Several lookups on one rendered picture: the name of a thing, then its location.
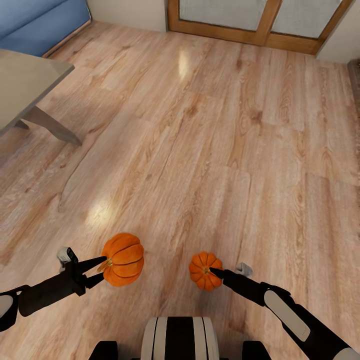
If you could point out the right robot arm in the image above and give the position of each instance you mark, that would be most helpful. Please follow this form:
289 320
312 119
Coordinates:
316 340

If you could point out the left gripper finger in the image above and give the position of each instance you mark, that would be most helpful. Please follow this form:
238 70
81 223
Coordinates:
92 281
83 266

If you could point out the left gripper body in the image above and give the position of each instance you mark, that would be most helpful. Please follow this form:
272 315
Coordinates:
61 286

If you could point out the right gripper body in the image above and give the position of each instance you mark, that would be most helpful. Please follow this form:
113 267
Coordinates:
237 282

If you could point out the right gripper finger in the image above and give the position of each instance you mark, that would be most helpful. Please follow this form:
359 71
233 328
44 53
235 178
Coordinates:
218 272

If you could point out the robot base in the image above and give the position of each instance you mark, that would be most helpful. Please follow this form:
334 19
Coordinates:
251 350

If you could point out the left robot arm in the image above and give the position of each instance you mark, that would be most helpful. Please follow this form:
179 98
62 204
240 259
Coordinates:
70 280

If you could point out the pumpkin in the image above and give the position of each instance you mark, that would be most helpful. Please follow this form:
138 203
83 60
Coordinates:
125 259
200 270

